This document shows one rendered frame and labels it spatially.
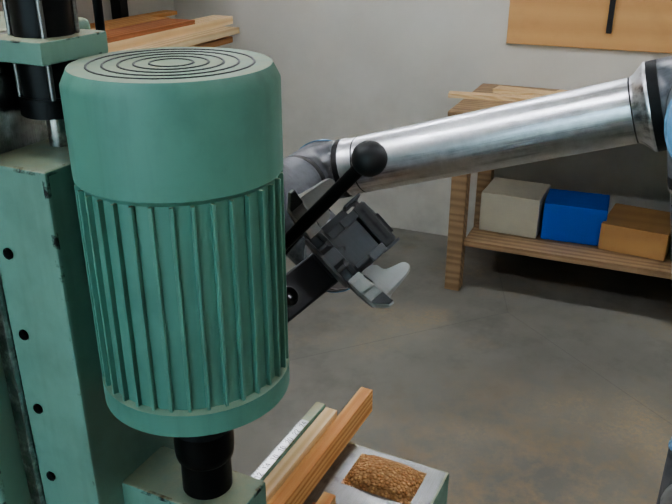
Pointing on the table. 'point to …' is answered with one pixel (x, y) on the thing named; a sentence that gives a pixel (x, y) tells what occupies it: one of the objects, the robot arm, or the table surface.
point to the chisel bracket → (139, 490)
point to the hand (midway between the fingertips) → (336, 252)
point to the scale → (279, 449)
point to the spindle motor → (182, 232)
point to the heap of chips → (384, 478)
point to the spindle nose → (206, 464)
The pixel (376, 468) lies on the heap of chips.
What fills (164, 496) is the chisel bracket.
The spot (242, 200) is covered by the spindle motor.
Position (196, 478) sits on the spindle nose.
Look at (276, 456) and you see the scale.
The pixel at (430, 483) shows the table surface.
